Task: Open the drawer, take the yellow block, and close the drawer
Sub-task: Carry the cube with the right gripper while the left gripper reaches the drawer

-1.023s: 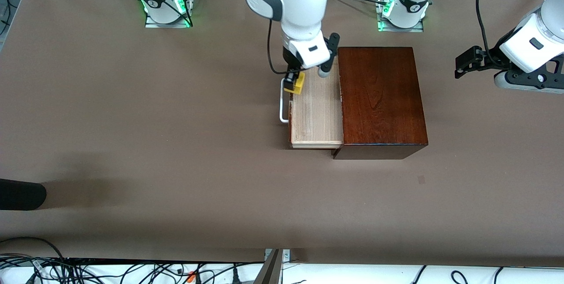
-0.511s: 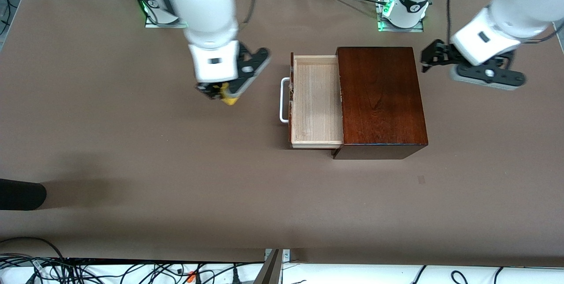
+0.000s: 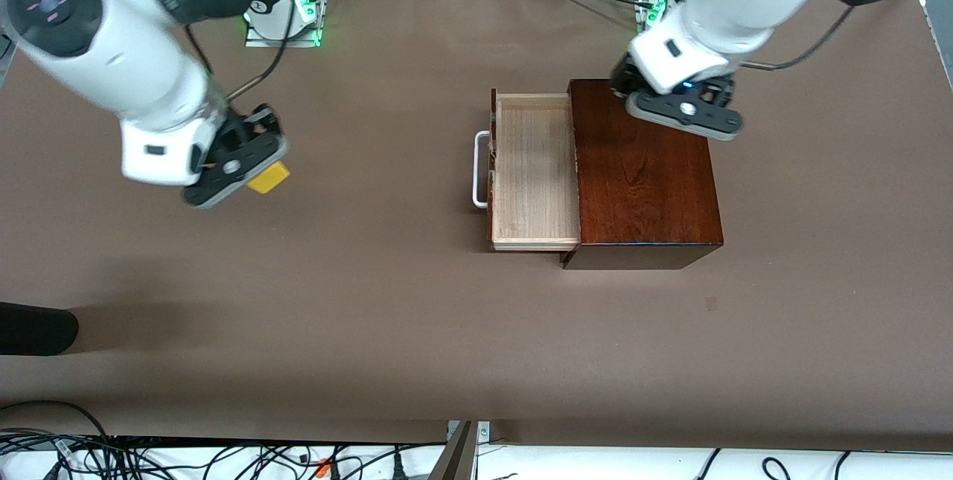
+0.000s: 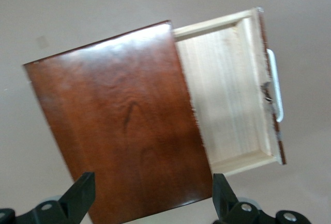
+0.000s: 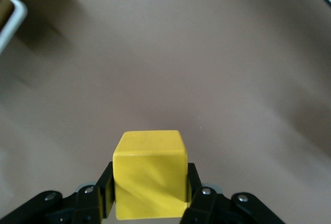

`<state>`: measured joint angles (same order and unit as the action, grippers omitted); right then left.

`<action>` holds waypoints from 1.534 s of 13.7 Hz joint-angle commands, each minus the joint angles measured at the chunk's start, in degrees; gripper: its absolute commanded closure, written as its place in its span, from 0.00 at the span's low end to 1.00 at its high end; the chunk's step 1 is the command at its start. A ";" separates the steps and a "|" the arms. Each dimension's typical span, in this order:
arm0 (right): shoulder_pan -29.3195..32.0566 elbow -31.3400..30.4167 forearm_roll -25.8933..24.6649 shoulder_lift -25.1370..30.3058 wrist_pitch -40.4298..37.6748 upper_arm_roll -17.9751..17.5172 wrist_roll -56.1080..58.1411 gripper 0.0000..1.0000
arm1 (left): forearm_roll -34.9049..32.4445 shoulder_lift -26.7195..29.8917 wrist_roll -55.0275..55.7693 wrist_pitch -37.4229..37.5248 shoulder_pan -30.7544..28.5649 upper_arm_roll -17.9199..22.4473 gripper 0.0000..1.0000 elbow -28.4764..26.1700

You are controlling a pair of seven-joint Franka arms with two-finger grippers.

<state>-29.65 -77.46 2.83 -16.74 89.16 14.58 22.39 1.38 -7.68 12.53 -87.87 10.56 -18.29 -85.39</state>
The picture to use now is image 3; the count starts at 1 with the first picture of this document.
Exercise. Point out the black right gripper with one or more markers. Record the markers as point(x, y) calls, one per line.
point(240, 132)

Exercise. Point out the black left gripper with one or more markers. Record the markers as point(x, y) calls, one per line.
point(622, 82)

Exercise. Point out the yellow block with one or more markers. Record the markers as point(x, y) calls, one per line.
point(268, 178)

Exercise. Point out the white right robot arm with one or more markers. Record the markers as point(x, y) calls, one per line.
point(134, 56)

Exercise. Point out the dark brown wooden cabinet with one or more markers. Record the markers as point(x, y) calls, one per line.
point(648, 182)

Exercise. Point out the black ribbed cylinder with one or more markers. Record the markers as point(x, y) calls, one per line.
point(37, 329)

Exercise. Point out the aluminium strut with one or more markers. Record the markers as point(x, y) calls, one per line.
point(458, 458)

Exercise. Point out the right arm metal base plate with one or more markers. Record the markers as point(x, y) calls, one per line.
point(298, 39)

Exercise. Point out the small metal bracket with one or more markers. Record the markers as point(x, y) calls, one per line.
point(484, 432)

